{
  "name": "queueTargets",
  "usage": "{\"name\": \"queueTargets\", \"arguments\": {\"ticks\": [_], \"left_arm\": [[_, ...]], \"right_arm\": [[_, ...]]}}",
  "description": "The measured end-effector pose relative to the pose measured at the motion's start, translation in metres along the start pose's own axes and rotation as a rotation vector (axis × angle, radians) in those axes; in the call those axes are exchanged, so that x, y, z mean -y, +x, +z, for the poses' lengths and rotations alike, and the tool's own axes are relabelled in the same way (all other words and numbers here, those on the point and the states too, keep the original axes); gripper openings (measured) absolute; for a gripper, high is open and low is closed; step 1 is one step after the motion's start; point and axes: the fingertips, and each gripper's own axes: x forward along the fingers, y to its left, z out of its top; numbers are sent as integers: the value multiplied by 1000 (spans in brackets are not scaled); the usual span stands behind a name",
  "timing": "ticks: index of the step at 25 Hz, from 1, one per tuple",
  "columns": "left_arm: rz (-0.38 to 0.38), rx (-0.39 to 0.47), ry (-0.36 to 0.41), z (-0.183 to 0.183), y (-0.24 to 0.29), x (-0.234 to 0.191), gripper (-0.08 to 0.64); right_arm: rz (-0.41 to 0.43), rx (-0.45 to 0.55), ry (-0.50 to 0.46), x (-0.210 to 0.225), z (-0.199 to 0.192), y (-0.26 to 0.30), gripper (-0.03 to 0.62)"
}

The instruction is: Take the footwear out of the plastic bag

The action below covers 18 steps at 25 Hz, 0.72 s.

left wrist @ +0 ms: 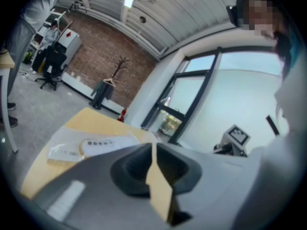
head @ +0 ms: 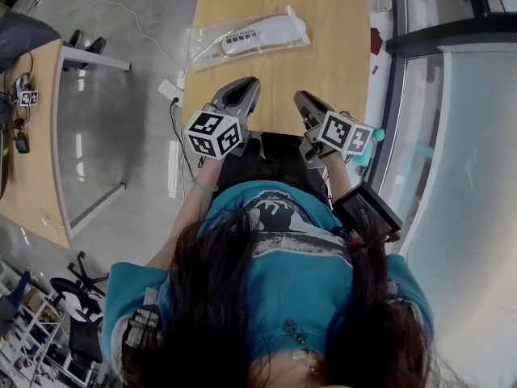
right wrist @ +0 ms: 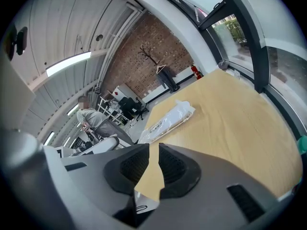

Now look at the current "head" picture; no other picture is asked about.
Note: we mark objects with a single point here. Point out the person's right forearm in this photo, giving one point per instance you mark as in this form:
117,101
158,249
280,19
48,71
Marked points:
337,176

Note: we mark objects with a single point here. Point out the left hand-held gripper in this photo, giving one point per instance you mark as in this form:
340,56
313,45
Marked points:
212,135

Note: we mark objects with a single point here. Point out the green wrist band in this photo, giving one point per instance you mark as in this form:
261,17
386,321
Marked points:
206,188

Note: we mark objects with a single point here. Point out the white power strip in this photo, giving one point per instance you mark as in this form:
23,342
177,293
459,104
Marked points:
169,90

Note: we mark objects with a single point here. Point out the teal printed shirt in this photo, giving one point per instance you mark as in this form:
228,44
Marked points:
291,273

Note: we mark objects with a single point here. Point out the wooden desk with grey legs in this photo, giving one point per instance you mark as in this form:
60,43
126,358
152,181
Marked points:
36,176

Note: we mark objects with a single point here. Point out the black box on forearm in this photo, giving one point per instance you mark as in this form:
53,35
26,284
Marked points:
365,210

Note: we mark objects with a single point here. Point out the dark grey chair back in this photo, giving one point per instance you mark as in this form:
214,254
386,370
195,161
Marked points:
24,35

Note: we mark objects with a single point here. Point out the small white box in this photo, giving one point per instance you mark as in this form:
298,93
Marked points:
381,4

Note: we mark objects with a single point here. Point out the black office chair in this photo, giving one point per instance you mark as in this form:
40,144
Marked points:
82,317

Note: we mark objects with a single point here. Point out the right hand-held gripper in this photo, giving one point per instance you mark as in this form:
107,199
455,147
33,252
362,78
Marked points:
343,132

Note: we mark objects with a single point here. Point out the small black device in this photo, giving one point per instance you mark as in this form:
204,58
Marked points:
22,143

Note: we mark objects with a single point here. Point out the spare hand-held gripper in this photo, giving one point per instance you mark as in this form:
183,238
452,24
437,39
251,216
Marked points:
27,95

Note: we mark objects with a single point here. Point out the white storage shelf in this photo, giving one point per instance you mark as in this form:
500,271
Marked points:
28,338

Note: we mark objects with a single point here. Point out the black trousers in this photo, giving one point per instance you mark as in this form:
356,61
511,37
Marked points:
274,164

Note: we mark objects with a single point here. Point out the person's left forearm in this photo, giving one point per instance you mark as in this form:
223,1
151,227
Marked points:
190,212

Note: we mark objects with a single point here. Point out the clear plastic bag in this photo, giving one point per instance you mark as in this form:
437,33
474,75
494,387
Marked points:
210,55

